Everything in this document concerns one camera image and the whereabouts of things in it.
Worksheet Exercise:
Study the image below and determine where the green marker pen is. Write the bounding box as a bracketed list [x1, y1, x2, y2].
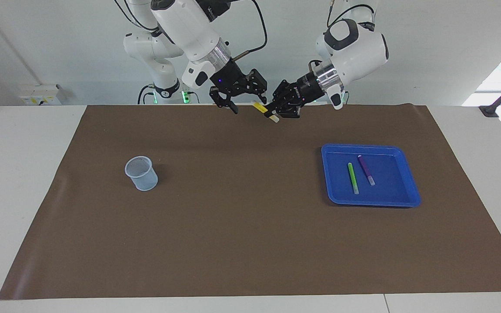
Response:
[347, 163, 360, 195]

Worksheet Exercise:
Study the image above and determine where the yellow marker pen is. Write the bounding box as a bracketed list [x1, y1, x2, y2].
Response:
[252, 102, 280, 123]

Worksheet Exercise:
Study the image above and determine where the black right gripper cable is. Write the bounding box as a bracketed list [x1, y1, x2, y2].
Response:
[231, 0, 269, 61]

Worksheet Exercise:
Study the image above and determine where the clear plastic cup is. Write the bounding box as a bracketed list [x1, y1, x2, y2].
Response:
[124, 156, 159, 191]

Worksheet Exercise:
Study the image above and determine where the purple marker pen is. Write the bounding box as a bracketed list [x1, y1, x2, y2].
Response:
[357, 155, 376, 186]

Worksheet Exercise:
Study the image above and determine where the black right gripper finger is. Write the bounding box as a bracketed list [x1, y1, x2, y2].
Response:
[210, 86, 239, 115]
[246, 69, 268, 104]

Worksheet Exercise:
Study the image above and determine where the white wall outlet box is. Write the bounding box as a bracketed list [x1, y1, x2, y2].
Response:
[19, 84, 63, 106]

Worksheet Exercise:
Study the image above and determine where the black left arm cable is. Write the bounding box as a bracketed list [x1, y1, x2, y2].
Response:
[327, 0, 375, 29]

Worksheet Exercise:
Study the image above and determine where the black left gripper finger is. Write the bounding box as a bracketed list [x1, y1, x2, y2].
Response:
[272, 80, 298, 105]
[267, 100, 302, 119]

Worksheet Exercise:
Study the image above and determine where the brown table mat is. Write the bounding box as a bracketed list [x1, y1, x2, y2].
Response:
[0, 104, 501, 300]

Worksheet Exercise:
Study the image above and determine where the black right base cable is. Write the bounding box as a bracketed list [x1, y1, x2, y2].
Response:
[137, 84, 157, 105]

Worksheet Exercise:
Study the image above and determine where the blue plastic tray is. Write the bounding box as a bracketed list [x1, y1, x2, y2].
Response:
[321, 144, 421, 208]

